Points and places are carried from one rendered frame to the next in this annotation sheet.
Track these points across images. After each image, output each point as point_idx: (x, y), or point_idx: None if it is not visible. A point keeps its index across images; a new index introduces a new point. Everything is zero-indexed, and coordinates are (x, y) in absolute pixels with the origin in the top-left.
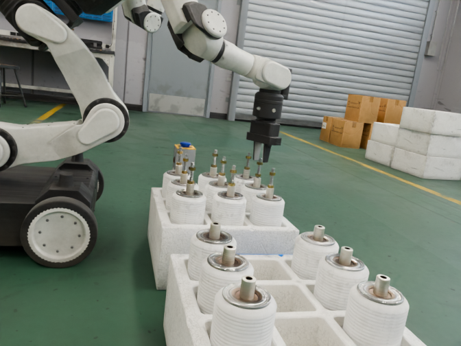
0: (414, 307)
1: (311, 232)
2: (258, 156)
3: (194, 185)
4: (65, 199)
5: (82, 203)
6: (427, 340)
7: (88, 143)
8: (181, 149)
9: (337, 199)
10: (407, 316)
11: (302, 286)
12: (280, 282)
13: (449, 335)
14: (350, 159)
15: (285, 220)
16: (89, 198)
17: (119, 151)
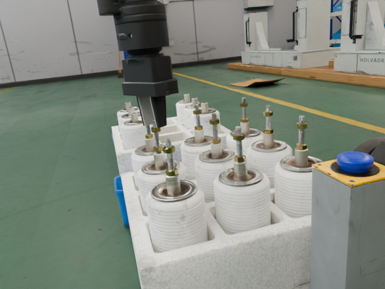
0: (7, 239)
1: (136, 123)
2: (155, 121)
3: (250, 145)
4: (376, 139)
5: (366, 149)
6: (44, 210)
7: None
8: (299, 119)
9: None
10: (31, 227)
11: (153, 134)
12: (165, 133)
13: (16, 217)
14: None
15: (127, 184)
16: (380, 158)
17: None
